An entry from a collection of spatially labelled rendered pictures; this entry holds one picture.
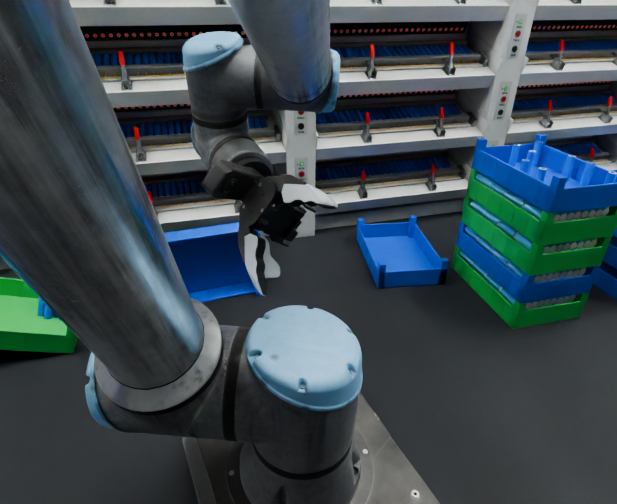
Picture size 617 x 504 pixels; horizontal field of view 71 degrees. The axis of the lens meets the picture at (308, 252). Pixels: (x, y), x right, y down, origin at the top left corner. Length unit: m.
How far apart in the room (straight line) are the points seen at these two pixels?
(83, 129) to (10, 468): 0.80
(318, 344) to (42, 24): 0.43
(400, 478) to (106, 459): 0.52
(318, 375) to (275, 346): 0.07
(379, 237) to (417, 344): 0.53
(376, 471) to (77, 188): 0.62
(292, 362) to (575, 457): 0.62
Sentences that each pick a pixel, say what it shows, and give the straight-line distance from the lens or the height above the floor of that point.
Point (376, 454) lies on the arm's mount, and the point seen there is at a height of 0.07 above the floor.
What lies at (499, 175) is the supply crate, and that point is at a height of 0.34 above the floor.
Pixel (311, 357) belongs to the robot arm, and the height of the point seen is 0.34.
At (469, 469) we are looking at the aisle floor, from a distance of 0.89.
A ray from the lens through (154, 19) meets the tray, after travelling 1.29.
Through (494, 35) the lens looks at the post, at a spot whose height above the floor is 0.61.
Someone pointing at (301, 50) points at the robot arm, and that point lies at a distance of 0.44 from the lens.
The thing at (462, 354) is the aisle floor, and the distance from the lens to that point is 1.09.
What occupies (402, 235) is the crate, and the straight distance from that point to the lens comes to 1.53.
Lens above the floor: 0.71
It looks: 30 degrees down
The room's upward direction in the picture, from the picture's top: straight up
